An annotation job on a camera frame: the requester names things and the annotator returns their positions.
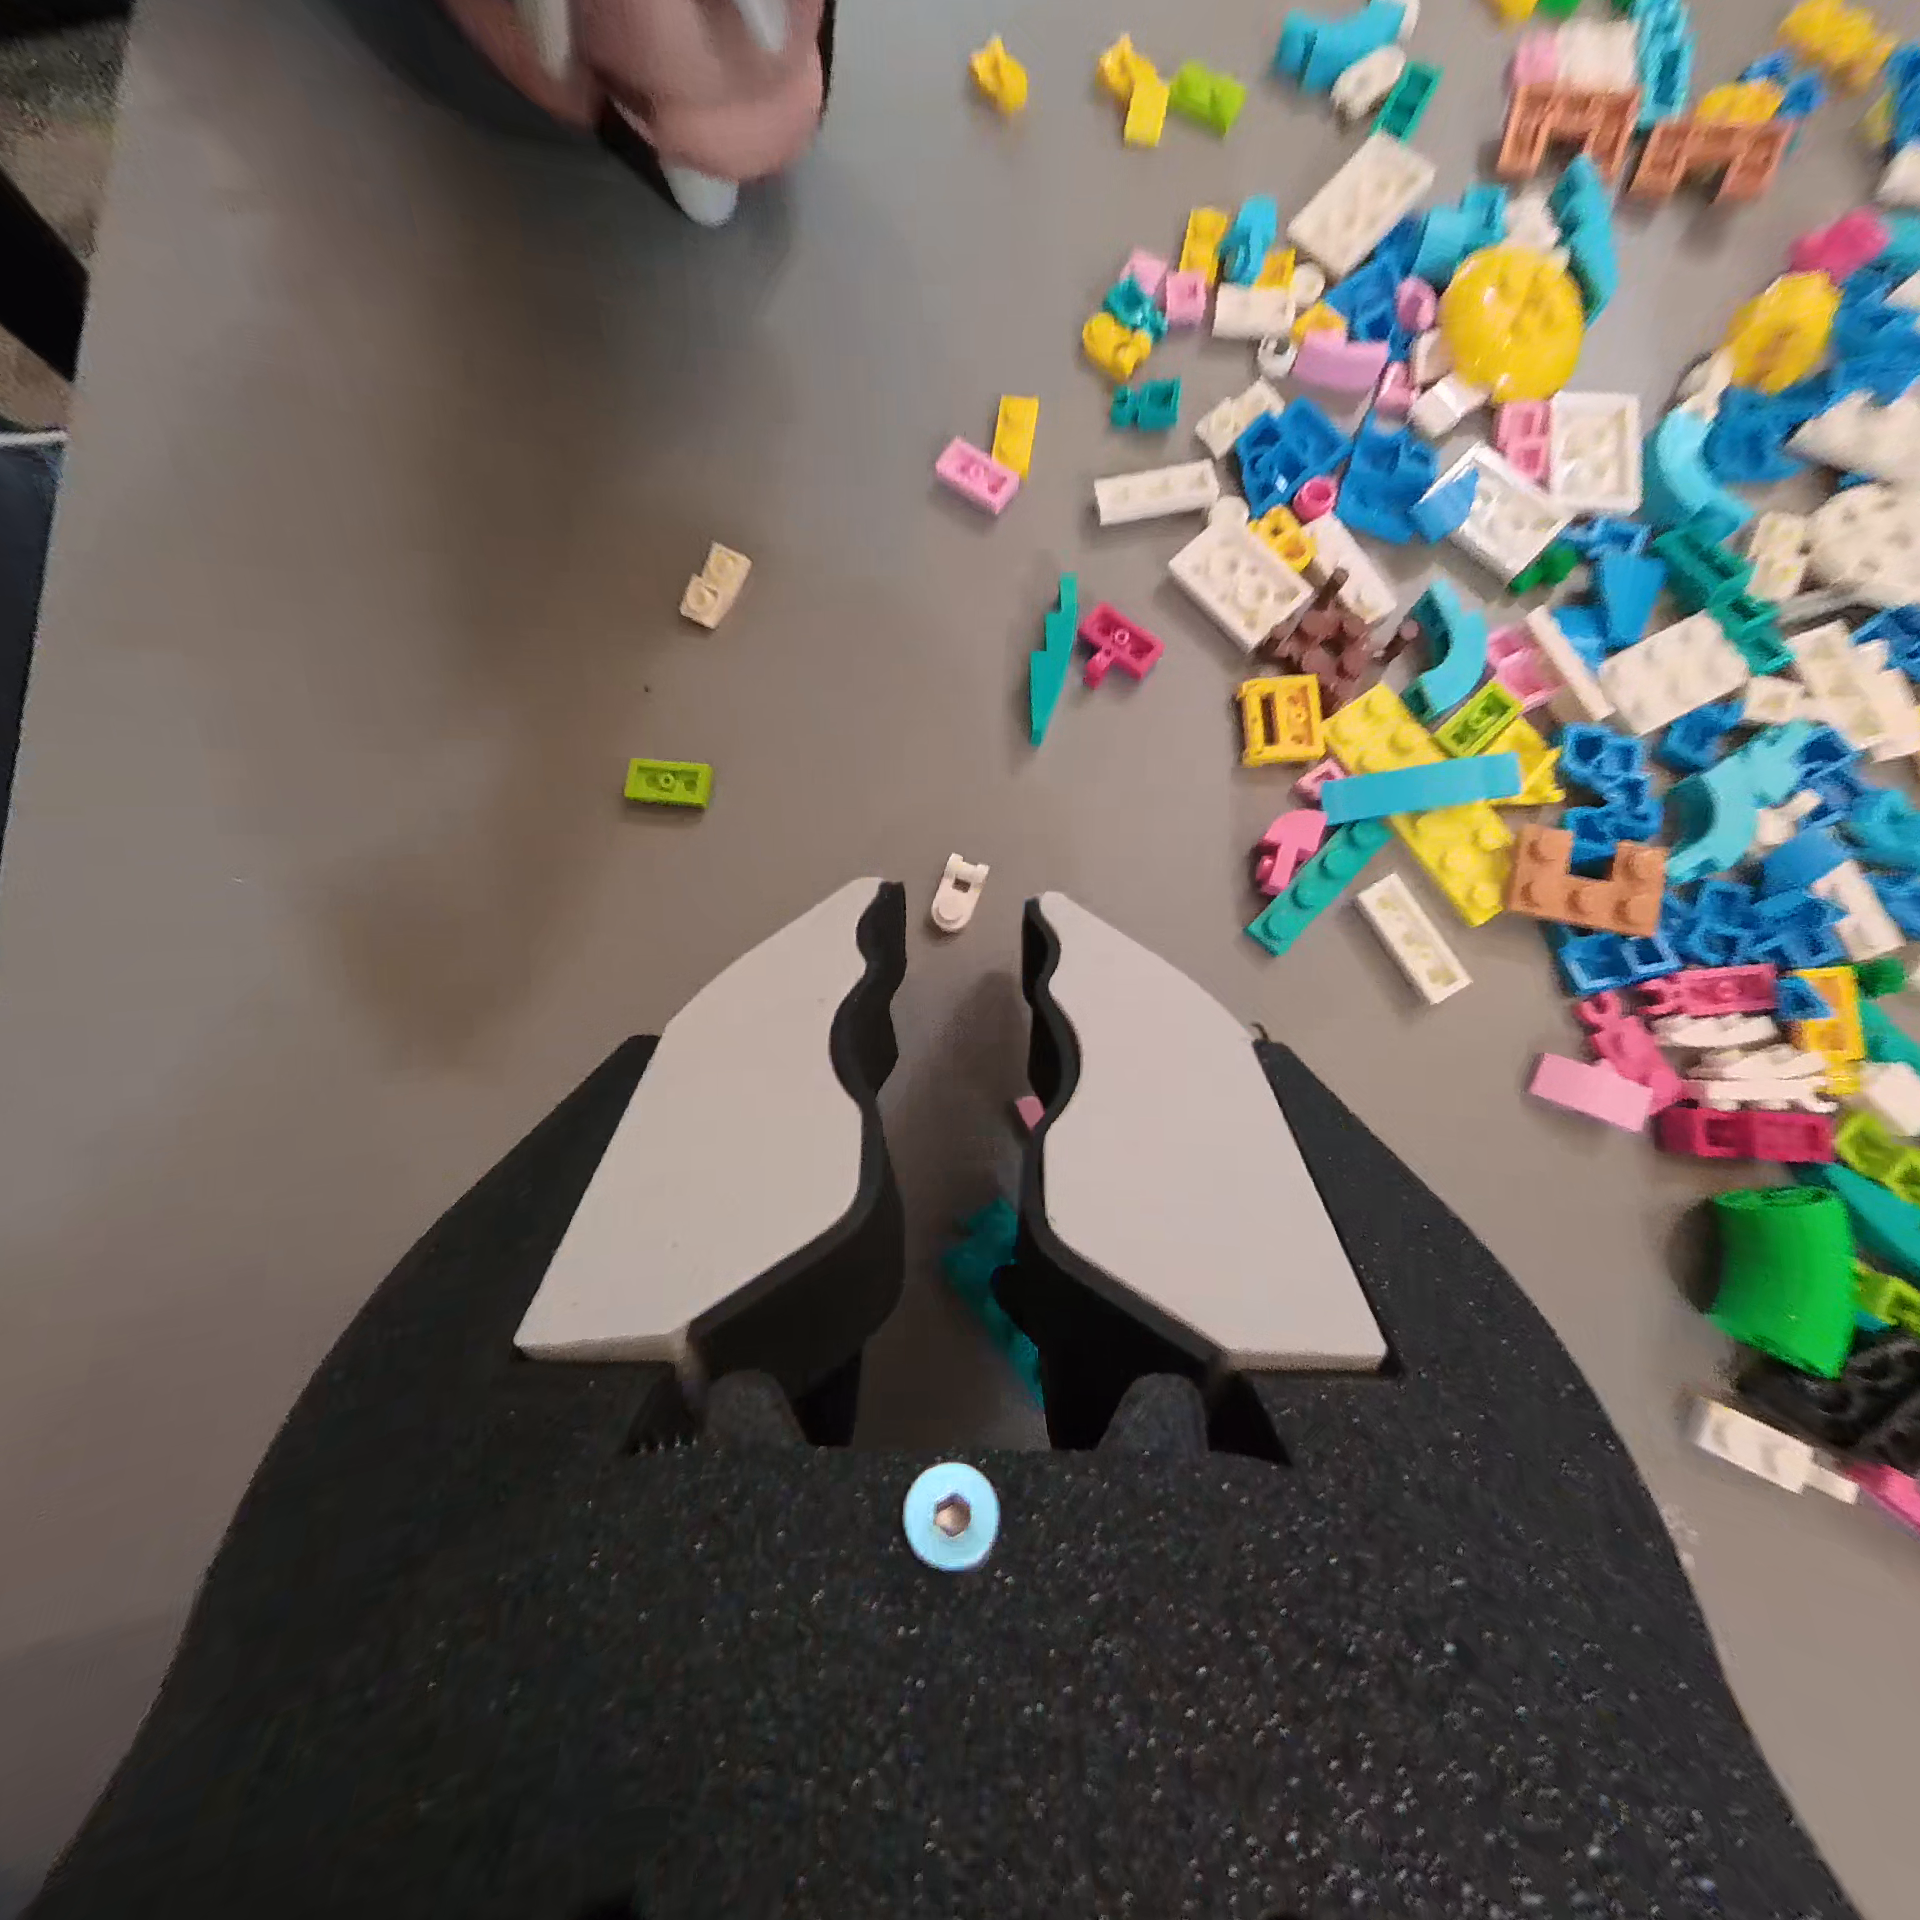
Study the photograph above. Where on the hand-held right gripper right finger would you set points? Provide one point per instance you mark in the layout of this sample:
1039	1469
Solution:
1184	1170

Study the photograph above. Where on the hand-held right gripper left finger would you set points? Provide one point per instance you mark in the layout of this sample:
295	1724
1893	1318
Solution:
721	1170

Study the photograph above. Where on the white lego clip plate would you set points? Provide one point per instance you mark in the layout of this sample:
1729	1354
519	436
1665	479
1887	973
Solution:
957	896

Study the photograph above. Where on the pile of mixed lego bricks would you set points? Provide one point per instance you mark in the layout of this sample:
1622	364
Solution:
1244	584

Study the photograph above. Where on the teal lego brick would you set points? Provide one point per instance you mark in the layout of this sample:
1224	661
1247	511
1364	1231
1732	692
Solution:
991	1275

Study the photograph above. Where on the pink lego plate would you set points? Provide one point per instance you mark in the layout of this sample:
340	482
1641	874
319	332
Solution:
973	475

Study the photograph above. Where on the tan lego plate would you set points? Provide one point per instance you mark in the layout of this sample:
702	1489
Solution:
716	584

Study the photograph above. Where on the yellow lego plate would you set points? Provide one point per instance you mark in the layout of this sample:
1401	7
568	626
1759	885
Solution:
1016	433

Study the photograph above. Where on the lime green lego plate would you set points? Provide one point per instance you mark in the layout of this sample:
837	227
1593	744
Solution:
668	782

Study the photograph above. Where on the teal stepped lego wedge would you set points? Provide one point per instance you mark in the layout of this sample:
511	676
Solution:
1053	668

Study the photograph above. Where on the green curved lego cylinder piece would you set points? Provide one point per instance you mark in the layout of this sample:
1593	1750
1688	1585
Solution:
1785	1275

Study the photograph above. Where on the person's left hand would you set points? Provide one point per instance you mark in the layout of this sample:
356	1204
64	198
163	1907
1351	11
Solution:
704	91

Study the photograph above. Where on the person's leg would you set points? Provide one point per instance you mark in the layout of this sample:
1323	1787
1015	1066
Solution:
19	601

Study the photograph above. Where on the magenta lego bracket piece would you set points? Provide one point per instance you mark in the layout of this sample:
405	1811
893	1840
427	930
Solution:
1122	639

